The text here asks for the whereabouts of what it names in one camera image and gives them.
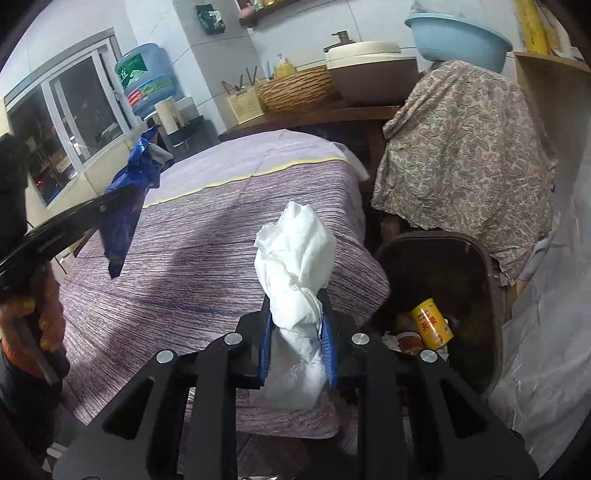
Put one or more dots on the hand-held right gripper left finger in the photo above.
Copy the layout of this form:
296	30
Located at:
265	350

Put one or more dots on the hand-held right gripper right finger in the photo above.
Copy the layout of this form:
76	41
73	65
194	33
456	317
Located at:
328	350

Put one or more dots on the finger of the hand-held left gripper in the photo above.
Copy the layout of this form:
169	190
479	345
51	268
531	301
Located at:
69	226

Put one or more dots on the blue wrapper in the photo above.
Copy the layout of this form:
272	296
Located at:
122	217

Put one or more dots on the red paper cup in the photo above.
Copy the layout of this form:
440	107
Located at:
408	344

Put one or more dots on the white tissue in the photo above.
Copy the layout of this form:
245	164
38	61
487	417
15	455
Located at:
295	258

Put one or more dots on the yellow cylindrical can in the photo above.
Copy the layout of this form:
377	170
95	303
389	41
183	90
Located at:
431	325

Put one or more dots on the dark brown trash bin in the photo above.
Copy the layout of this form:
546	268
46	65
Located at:
443	267

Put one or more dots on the person's left hand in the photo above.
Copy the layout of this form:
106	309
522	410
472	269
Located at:
46	314

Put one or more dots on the sliding window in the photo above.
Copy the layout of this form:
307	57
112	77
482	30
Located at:
78	106

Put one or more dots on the purple striped tablecloth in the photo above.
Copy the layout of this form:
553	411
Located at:
221	221

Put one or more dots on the white paper cup stack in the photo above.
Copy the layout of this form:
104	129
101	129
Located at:
167	113

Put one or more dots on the grey water dispenser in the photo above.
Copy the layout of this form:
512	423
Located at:
194	134

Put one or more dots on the blue water jug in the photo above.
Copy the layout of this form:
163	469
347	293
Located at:
147	74

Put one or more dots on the beige chopstick holder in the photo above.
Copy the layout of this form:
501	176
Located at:
244	106

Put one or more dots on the white plastic sheet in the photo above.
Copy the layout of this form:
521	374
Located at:
545	346

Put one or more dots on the bunch of dark chopsticks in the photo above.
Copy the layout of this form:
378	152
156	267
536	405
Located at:
240	81

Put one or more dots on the wooden counter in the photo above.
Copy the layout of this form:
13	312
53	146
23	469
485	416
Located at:
323	117

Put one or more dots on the floral paisley cloth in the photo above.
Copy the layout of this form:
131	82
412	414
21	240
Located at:
461	152

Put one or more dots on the wicker basket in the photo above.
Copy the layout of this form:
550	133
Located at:
300	90

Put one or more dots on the yellow soap dispenser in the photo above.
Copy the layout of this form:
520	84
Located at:
285	69

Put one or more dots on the small pink pot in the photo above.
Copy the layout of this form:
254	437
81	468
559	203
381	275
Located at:
247	10

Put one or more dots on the beige brown wash basin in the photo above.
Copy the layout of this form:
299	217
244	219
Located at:
369	74

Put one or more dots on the brass faucet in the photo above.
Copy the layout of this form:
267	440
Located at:
341	39

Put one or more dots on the light blue plastic basin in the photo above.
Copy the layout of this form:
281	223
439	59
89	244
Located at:
461	39

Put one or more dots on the wooden cabinet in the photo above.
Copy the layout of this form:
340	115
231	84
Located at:
549	87

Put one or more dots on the yellow roll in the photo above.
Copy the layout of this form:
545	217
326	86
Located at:
533	27

